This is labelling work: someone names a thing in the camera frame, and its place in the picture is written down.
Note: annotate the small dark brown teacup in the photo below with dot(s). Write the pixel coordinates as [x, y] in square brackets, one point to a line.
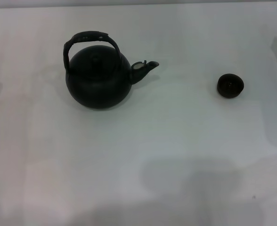
[230, 86]

